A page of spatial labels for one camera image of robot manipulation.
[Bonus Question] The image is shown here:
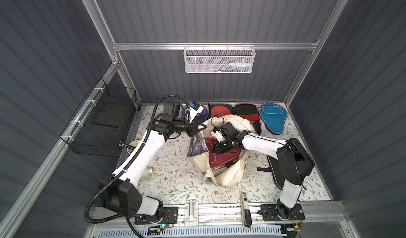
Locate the purple pouch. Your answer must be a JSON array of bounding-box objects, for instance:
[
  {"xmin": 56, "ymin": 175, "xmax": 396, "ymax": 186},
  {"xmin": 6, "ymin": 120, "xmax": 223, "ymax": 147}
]
[{"xmin": 181, "ymin": 105, "xmax": 209, "ymax": 123}]

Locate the red ping pong paddle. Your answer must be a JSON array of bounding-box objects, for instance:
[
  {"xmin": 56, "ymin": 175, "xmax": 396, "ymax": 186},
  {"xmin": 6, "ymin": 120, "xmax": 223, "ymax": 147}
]
[{"xmin": 209, "ymin": 104, "xmax": 235, "ymax": 118}]

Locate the right thin black cable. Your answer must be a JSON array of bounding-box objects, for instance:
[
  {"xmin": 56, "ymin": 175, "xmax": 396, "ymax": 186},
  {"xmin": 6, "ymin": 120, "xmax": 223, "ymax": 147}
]
[{"xmin": 210, "ymin": 115, "xmax": 225, "ymax": 129}]

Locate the black white handheld device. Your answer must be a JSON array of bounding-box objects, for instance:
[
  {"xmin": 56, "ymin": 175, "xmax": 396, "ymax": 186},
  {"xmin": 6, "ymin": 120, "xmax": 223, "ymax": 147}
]
[{"xmin": 241, "ymin": 191, "xmax": 252, "ymax": 230}]

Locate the black paddle case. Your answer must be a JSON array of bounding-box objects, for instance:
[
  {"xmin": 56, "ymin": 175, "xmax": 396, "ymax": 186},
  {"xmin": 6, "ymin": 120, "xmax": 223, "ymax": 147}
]
[{"xmin": 256, "ymin": 156, "xmax": 285, "ymax": 190}]

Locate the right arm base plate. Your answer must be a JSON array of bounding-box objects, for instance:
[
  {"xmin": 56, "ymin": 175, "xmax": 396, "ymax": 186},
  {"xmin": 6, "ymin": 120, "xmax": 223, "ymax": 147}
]
[{"xmin": 258, "ymin": 203, "xmax": 306, "ymax": 222}]

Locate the maroon red paddle case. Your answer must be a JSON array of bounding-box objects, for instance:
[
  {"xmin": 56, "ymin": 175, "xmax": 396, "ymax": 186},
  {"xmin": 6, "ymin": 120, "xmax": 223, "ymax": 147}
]
[{"xmin": 205, "ymin": 138, "xmax": 241, "ymax": 170}]

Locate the white wire wall basket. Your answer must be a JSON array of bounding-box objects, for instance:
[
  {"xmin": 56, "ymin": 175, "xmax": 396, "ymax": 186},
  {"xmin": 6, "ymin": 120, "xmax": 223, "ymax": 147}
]
[{"xmin": 183, "ymin": 45, "xmax": 256, "ymax": 74}]

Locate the left black corrugated cable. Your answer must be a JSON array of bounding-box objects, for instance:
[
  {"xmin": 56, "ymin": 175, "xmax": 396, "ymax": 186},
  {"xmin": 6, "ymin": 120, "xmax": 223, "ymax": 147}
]
[{"xmin": 84, "ymin": 94, "xmax": 189, "ymax": 238}]

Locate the red black ping pong set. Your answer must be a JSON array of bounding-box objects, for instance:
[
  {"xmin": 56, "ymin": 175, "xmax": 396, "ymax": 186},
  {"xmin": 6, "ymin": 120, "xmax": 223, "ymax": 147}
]
[{"xmin": 234, "ymin": 104, "xmax": 262, "ymax": 135}]

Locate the white vented floor panel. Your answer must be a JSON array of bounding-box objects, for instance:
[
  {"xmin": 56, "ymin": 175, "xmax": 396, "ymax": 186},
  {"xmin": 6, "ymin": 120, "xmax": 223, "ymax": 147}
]
[{"xmin": 96, "ymin": 224, "xmax": 284, "ymax": 238}]

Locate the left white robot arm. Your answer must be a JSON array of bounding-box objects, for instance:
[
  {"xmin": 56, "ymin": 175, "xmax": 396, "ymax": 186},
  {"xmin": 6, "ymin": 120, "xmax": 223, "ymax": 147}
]
[{"xmin": 99, "ymin": 120, "xmax": 207, "ymax": 222}]

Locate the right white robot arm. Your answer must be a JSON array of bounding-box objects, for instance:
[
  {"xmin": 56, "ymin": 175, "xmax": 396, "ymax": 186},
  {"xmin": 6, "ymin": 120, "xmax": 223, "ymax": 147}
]
[{"xmin": 211, "ymin": 122, "xmax": 315, "ymax": 219}]

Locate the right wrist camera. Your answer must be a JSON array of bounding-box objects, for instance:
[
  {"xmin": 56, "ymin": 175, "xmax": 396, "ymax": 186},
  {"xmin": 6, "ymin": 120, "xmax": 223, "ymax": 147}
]
[{"xmin": 211, "ymin": 127, "xmax": 225, "ymax": 142}]

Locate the white bracket on rail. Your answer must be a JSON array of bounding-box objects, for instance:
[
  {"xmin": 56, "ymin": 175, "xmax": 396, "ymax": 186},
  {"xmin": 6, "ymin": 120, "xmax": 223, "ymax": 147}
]
[{"xmin": 184, "ymin": 200, "xmax": 199, "ymax": 227}]

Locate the cream canvas tote bag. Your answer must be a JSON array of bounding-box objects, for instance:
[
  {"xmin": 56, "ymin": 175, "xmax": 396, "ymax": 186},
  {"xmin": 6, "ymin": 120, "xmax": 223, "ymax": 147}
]
[{"xmin": 187, "ymin": 114, "xmax": 255, "ymax": 188}]

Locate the black wire side basket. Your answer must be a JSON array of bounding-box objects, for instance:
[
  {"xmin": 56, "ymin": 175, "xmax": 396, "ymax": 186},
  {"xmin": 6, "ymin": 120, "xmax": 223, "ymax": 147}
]
[{"xmin": 60, "ymin": 83, "xmax": 137, "ymax": 157}]

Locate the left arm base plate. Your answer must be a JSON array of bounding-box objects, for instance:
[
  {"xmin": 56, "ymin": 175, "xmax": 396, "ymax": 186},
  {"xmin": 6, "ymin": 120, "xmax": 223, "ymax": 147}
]
[{"xmin": 134, "ymin": 206, "xmax": 179, "ymax": 225}]

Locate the blue paddle case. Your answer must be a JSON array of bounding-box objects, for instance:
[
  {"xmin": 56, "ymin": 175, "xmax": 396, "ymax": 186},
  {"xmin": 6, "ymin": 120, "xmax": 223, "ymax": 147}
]
[{"xmin": 259, "ymin": 103, "xmax": 287, "ymax": 134}]

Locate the cup with yellow item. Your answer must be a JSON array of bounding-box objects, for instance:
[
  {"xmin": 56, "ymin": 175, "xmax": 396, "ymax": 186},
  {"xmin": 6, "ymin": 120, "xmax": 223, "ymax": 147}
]
[{"xmin": 127, "ymin": 140, "xmax": 140, "ymax": 154}]

